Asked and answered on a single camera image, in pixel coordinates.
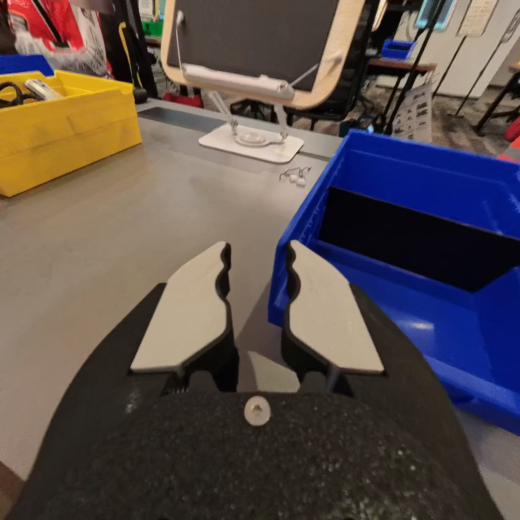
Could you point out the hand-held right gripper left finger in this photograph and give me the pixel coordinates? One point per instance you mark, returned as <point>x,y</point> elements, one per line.
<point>183,313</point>

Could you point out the white folding stand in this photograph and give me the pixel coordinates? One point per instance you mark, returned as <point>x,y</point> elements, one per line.
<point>252,142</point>

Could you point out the large blue plastic bin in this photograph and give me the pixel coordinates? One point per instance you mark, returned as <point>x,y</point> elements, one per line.
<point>426,325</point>

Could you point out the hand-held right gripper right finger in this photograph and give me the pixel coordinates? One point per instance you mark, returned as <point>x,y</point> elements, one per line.
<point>331,317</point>

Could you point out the small blue bin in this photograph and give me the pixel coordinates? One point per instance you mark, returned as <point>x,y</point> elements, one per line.
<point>398,48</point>

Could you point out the black tripod stand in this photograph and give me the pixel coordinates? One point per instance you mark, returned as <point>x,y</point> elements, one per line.
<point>410,73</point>

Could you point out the wooden table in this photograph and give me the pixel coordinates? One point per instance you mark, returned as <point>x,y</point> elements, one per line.
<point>402,65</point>

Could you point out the white plastic device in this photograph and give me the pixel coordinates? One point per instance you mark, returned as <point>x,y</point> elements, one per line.
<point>42,89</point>

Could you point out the black bin divider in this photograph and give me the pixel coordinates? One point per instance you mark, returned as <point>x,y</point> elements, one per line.
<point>406,239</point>

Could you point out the red and white banner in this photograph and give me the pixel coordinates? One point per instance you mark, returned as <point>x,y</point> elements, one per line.
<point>61,28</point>

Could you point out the printed paper sheet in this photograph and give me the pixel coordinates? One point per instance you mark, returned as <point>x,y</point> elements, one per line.
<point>414,113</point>

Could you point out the wood-framed dark board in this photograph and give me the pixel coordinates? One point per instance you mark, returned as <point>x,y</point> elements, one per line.
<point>260,36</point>

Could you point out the yellow plastic bin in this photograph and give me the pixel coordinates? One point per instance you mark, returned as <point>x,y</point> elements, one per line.
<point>69,138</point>

